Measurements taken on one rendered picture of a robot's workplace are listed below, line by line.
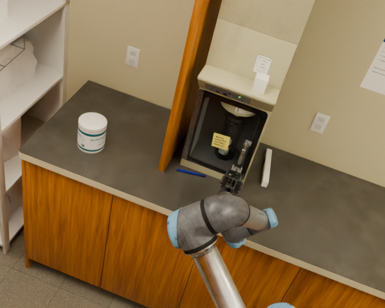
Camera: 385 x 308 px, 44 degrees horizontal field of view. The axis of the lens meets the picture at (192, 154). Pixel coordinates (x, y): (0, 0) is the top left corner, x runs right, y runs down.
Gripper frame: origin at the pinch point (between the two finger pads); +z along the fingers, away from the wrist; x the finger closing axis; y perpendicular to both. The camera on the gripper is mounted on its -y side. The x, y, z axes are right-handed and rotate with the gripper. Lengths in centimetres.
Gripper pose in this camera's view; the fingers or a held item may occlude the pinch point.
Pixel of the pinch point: (236, 170)
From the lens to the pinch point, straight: 204.4
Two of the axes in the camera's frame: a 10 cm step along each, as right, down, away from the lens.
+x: -9.3, -3.5, 1.1
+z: 3.0, -5.8, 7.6
